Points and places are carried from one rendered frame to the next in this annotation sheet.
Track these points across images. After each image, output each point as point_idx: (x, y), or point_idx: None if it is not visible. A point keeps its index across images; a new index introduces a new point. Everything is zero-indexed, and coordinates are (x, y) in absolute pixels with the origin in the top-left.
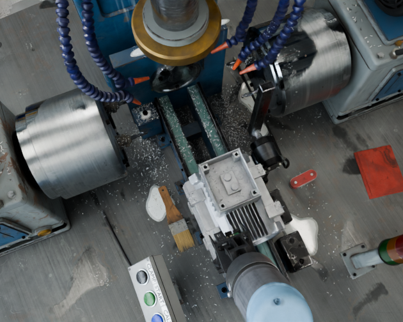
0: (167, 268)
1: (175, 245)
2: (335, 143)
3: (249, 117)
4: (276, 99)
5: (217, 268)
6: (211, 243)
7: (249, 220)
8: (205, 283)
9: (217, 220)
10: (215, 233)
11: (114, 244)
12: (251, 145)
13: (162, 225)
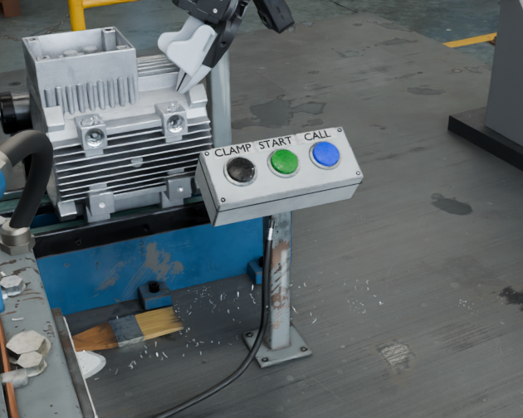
0: (215, 347)
1: (167, 337)
2: (21, 167)
3: None
4: None
5: (233, 21)
6: (190, 12)
7: (153, 59)
8: (251, 297)
9: (143, 104)
10: (175, 3)
11: None
12: (7, 114)
13: (117, 357)
